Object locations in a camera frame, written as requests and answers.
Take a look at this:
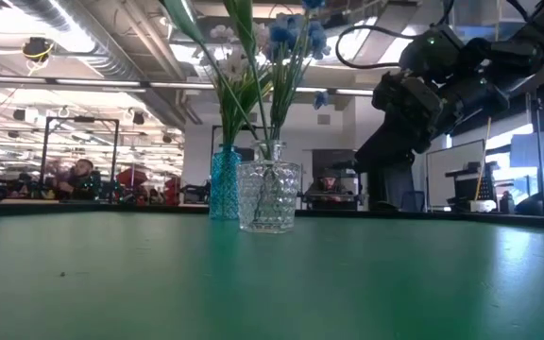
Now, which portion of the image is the clear glass vase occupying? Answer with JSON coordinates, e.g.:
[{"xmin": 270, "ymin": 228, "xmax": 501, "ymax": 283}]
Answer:
[{"xmin": 236, "ymin": 139, "xmax": 301, "ymax": 234}]

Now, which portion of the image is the white flower bunch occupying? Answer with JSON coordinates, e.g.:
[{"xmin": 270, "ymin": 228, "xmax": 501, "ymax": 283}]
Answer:
[
  {"xmin": 208, "ymin": 46, "xmax": 273, "ymax": 148},
  {"xmin": 208, "ymin": 22, "xmax": 273, "ymax": 148}
]

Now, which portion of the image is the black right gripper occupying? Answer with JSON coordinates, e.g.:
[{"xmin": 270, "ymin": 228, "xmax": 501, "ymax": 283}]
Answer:
[{"xmin": 354, "ymin": 69, "xmax": 446, "ymax": 174}]

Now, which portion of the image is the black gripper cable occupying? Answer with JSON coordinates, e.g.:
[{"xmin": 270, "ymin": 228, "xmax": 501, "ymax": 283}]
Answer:
[{"xmin": 335, "ymin": 0, "xmax": 457, "ymax": 71}]

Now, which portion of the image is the green table mat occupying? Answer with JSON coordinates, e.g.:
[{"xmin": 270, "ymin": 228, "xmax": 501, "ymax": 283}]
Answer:
[{"xmin": 0, "ymin": 210, "xmax": 544, "ymax": 340}]

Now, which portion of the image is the black ceiling camera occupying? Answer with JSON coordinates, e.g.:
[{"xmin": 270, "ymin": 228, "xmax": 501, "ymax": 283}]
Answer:
[{"xmin": 20, "ymin": 36, "xmax": 57, "ymax": 65}]

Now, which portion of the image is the person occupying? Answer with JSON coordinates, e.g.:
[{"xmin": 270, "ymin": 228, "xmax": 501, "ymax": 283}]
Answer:
[
  {"xmin": 302, "ymin": 167, "xmax": 358, "ymax": 209},
  {"xmin": 53, "ymin": 158, "xmax": 103, "ymax": 202}
]

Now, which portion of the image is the blue glass vase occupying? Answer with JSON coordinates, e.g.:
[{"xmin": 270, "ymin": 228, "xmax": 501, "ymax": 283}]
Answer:
[{"xmin": 209, "ymin": 144, "xmax": 244, "ymax": 221}]

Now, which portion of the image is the whiteboard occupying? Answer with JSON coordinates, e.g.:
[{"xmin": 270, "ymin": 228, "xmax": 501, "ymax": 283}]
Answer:
[{"xmin": 425, "ymin": 139, "xmax": 486, "ymax": 209}]

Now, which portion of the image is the black rig frame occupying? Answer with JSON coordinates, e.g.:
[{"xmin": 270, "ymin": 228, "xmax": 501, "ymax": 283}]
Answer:
[{"xmin": 40, "ymin": 115, "xmax": 121, "ymax": 202}]

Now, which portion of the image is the black equipment cart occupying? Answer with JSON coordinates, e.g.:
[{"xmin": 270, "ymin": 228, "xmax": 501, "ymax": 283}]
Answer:
[{"xmin": 444, "ymin": 161, "xmax": 501, "ymax": 213}]

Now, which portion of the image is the linear ceiling light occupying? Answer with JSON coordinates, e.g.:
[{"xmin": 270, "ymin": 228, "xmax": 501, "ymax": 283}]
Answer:
[{"xmin": 0, "ymin": 75, "xmax": 377, "ymax": 98}]

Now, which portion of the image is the deep blue flower bunch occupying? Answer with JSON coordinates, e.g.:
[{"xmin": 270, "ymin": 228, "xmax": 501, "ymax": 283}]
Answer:
[{"xmin": 266, "ymin": 11, "xmax": 332, "ymax": 143}]

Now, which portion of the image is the white container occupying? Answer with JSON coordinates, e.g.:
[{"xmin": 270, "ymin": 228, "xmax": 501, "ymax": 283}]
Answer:
[{"xmin": 468, "ymin": 198, "xmax": 498, "ymax": 213}]

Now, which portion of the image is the black cabinet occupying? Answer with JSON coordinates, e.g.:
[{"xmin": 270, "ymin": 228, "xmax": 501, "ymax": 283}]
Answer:
[{"xmin": 312, "ymin": 148, "xmax": 363, "ymax": 209}]

